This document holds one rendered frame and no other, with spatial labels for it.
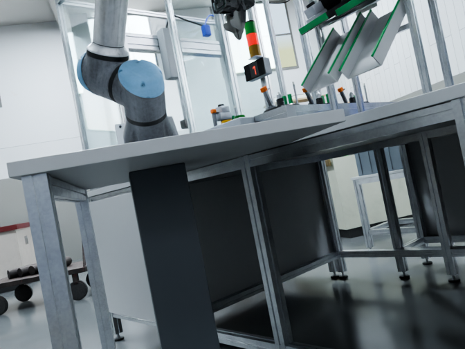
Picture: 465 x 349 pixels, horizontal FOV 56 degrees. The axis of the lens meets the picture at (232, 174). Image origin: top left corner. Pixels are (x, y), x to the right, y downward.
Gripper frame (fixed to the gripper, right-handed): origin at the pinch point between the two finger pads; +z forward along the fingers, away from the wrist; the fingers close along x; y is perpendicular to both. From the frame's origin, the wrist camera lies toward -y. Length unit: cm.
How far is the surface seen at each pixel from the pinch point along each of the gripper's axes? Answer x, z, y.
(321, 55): 17.0, 11.8, -19.5
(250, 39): -22.9, -10.0, -29.5
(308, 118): 45, 38, 30
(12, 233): -482, 54, -42
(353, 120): 40, 39, 6
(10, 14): -643, -301, -138
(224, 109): -36.8, 16.6, -19.6
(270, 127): 40, 39, 38
